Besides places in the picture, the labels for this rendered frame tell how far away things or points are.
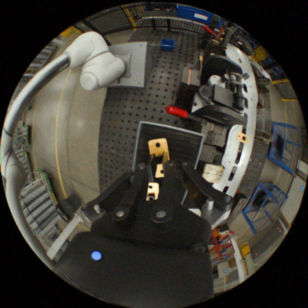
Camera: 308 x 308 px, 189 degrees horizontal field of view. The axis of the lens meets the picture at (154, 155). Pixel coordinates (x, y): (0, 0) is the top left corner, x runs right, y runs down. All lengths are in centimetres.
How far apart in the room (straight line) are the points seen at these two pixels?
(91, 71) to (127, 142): 52
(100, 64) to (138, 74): 27
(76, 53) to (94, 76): 17
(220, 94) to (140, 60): 48
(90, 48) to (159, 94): 53
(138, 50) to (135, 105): 38
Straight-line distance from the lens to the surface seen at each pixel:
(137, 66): 66
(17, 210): 29
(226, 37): 59
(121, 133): 74
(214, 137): 34
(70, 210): 261
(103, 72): 48
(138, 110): 71
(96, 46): 54
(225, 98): 28
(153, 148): 22
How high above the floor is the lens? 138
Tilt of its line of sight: 74 degrees down
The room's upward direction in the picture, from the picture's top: 159 degrees counter-clockwise
